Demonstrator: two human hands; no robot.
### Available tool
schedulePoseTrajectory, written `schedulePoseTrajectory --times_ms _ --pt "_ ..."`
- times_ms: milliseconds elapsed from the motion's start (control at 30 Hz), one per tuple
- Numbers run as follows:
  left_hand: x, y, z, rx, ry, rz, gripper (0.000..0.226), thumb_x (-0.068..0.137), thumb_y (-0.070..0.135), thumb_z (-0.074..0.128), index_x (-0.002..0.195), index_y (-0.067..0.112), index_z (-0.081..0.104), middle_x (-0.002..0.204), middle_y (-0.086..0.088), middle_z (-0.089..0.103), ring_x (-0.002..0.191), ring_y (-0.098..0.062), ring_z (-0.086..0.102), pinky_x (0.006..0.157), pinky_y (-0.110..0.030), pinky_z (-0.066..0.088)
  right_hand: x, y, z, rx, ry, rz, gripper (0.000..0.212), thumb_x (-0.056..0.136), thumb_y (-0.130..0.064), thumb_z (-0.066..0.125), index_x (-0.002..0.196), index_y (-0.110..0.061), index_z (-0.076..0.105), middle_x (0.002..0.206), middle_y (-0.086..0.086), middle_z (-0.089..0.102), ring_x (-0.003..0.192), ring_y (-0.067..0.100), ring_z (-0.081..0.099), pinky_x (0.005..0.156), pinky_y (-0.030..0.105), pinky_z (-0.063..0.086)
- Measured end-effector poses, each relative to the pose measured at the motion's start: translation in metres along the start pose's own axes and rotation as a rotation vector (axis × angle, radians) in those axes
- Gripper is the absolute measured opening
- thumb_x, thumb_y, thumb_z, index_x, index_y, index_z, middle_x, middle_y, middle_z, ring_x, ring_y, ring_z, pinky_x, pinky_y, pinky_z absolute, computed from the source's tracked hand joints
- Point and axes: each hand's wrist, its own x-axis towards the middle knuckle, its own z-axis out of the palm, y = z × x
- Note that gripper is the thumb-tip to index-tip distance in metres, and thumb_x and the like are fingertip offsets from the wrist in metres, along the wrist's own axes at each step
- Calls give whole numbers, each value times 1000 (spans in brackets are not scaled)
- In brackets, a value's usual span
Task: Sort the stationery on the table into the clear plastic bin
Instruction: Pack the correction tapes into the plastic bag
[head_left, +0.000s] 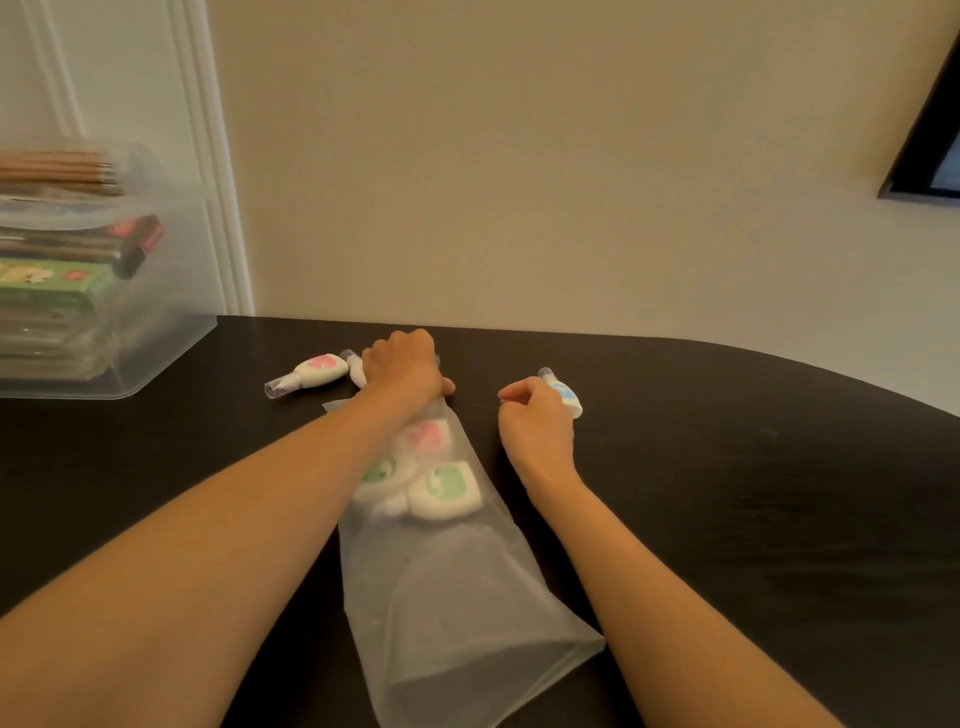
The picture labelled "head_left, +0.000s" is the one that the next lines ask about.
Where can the clear plastic storage bin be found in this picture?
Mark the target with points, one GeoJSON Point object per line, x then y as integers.
{"type": "Point", "coordinates": [180, 322]}

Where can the person's left hand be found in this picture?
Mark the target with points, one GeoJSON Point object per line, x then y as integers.
{"type": "Point", "coordinates": [405, 371]}

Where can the person's right hand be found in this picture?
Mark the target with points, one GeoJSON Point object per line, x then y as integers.
{"type": "Point", "coordinates": [536, 435]}

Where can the person's left forearm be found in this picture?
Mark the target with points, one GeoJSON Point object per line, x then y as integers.
{"type": "Point", "coordinates": [172, 570]}

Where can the black wall television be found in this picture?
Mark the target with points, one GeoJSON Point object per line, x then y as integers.
{"type": "Point", "coordinates": [930, 150]}

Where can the white pink correction tape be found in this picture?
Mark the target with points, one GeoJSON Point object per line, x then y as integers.
{"type": "Point", "coordinates": [354, 367]}
{"type": "Point", "coordinates": [424, 437]}
{"type": "Point", "coordinates": [315, 370]}

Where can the green pencil box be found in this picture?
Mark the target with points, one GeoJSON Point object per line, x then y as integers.
{"type": "Point", "coordinates": [52, 281]}

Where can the bundle of wooden pencils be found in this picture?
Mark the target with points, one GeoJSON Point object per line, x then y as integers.
{"type": "Point", "coordinates": [52, 171]}

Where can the person's right forearm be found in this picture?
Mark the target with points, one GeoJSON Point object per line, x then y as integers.
{"type": "Point", "coordinates": [675, 615]}

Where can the white blue correction tape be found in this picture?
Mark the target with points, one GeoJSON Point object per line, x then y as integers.
{"type": "Point", "coordinates": [564, 392]}

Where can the translucent plastic sheet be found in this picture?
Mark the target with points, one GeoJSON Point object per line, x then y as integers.
{"type": "Point", "coordinates": [450, 600]}

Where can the white green correction tape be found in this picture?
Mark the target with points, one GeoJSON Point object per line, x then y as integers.
{"type": "Point", "coordinates": [446, 487]}

